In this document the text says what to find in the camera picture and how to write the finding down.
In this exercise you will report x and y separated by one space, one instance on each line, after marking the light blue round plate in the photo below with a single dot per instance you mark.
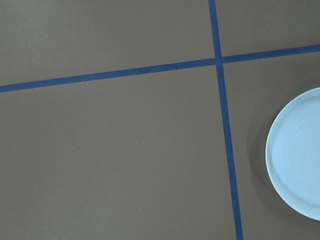
297 155

